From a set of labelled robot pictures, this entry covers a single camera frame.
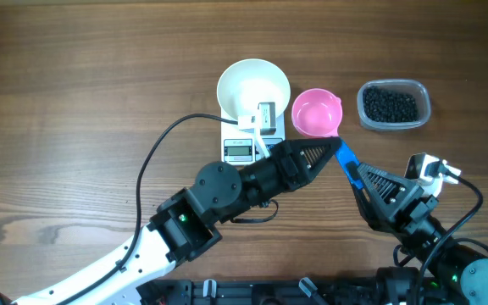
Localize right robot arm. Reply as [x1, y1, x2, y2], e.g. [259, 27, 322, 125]
[343, 153, 488, 304]

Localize black beans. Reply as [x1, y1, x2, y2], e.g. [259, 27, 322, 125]
[363, 86, 419, 123]

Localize white round bowl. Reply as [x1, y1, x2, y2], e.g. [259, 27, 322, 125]
[217, 58, 291, 120]

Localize black camera cable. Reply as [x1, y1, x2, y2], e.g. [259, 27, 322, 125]
[391, 163, 485, 305]
[55, 113, 241, 305]

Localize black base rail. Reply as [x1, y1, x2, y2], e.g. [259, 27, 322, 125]
[137, 278, 390, 305]

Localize right black camera cable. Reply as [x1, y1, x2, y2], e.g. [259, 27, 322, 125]
[391, 163, 485, 305]

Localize clear plastic container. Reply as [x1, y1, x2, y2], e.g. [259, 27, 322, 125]
[357, 79, 431, 131]

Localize left black camera cable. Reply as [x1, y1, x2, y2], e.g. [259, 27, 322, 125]
[55, 113, 241, 305]

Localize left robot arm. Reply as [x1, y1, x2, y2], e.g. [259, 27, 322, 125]
[16, 137, 342, 304]

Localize white digital kitchen scale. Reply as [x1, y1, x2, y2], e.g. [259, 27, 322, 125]
[221, 108, 286, 166]

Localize pink scoop blue handle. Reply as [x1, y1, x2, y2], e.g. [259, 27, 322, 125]
[291, 88, 363, 190]

